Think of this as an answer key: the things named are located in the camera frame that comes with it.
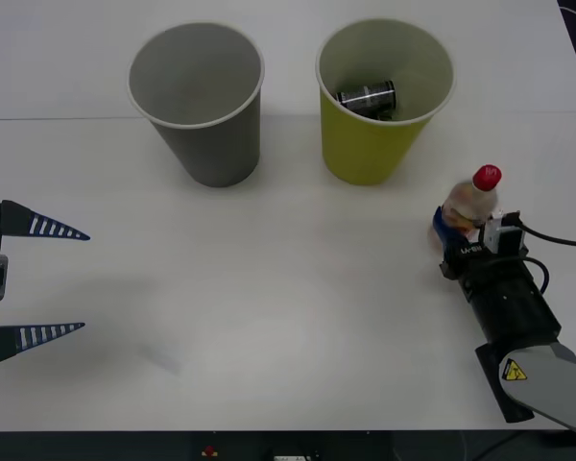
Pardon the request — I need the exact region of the black drink can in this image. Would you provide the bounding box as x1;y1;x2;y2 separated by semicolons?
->
334;80;398;119

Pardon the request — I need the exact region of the yellow-green plastic waste bin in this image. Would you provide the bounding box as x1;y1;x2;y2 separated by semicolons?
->
315;17;456;186

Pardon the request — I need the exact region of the grey plastic waste bin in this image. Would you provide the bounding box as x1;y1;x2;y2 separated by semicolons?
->
127;22;266;188

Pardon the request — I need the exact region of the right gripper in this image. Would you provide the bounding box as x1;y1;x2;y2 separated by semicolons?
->
432;205;530;286

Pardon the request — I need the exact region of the small bottle with red cap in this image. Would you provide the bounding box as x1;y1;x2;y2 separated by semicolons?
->
426;164;504;251

